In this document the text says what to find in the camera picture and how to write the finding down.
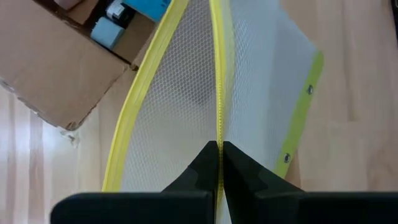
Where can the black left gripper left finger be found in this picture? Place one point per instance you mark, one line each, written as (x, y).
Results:
(186, 202)

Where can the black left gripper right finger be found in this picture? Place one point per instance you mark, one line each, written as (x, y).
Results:
(258, 196)

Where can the white mesh pouch yellow trim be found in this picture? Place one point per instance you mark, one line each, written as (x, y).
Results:
(186, 102)

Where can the brown cardboard shipping box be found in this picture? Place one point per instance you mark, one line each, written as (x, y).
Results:
(53, 65)

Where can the light blue block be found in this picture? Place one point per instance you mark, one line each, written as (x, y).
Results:
(107, 32)

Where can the blue flat package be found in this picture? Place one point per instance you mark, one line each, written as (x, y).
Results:
(149, 7)

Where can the white and black item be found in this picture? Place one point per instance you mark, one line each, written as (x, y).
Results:
(118, 11)

